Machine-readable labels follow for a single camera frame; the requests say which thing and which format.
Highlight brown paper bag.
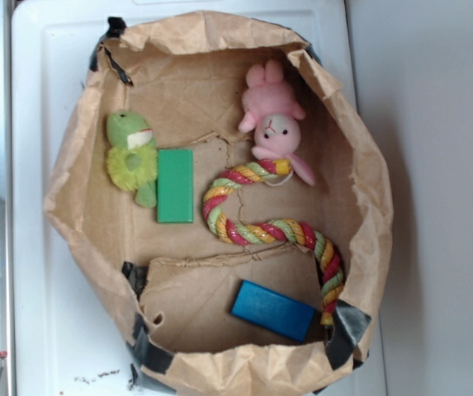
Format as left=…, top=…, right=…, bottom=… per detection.
left=45, top=12, right=394, bottom=395

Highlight blue wooden block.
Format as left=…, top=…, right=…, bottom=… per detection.
left=230, top=280, right=315, bottom=342

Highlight green plush frog toy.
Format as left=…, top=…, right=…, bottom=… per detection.
left=106, top=111, right=158, bottom=208

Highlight pink plush bunny toy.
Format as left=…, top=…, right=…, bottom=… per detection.
left=238, top=59, right=316, bottom=186

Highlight multicolour twisted rope toy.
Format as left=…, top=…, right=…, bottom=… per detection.
left=202, top=158, right=346, bottom=330

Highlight green wooden block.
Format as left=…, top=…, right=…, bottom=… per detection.
left=157, top=149, right=194, bottom=224

